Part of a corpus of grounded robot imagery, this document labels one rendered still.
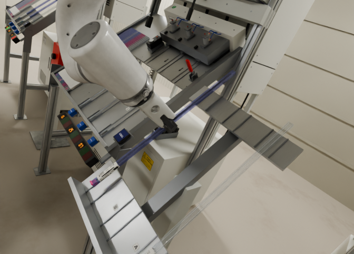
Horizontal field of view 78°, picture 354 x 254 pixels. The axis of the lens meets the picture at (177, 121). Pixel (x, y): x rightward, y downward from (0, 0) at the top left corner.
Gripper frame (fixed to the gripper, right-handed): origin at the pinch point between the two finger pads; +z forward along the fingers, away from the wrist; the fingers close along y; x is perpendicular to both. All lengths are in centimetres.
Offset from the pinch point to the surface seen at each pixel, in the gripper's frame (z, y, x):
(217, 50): 17.7, 24.2, -37.1
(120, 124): 11.9, 26.6, 12.7
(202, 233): 117, 4, 35
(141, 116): 13.8, 23.4, 4.9
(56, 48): 12, 125, 16
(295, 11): 36, 23, -85
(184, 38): 15, 41, -34
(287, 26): 40, 23, -79
